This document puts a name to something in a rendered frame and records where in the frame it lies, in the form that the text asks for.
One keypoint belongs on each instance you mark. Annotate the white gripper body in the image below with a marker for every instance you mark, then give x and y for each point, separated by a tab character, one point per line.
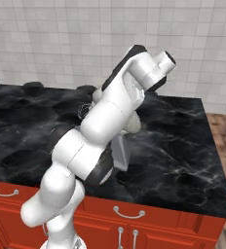
133	92

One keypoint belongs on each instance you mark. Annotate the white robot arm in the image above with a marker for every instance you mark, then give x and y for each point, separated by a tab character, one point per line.
98	124

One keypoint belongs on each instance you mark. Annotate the wide red drawer front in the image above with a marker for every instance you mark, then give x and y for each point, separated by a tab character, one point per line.
163	216

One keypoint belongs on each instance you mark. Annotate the red kitchen island cabinet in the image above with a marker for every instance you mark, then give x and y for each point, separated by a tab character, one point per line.
183	227

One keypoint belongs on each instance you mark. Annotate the red cupboard door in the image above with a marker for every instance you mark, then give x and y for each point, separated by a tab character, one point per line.
170	240
98	235

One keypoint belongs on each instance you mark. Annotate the narrow red drawer front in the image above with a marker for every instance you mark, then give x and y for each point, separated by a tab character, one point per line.
7	201

